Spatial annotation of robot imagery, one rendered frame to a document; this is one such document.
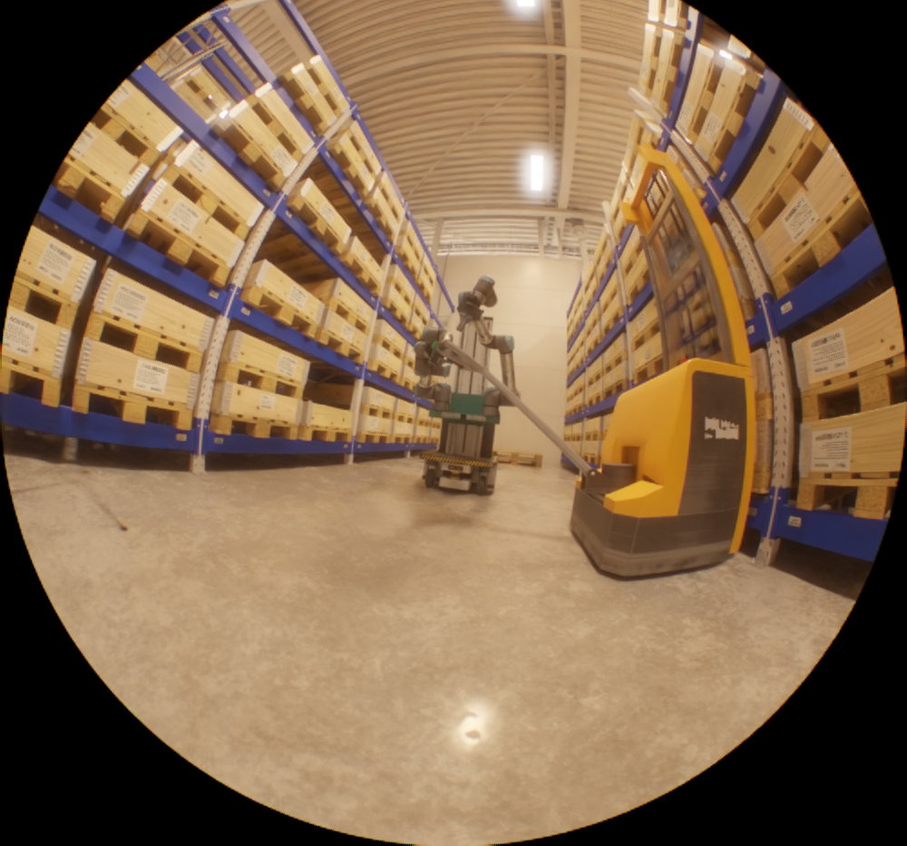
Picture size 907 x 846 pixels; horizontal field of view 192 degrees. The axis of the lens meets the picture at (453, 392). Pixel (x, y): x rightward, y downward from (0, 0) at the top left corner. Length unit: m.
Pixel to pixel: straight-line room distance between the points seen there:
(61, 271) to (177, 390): 1.00
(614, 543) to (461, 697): 0.78
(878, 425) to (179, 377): 2.99
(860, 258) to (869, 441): 0.60
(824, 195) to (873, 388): 0.72
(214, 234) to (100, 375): 1.04
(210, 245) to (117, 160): 0.91
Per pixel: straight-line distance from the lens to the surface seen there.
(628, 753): 0.63
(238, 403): 2.01
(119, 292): 1.74
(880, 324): 1.34
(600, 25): 7.55
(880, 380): 1.32
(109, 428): 1.80
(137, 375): 1.73
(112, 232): 1.88
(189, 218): 1.94
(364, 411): 3.33
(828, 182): 1.57
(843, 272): 1.44
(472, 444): 2.68
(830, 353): 1.40
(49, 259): 1.79
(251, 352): 2.05
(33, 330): 1.74
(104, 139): 2.05
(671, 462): 1.12
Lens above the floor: 0.51
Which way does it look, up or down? 9 degrees up
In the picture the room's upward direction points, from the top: 7 degrees clockwise
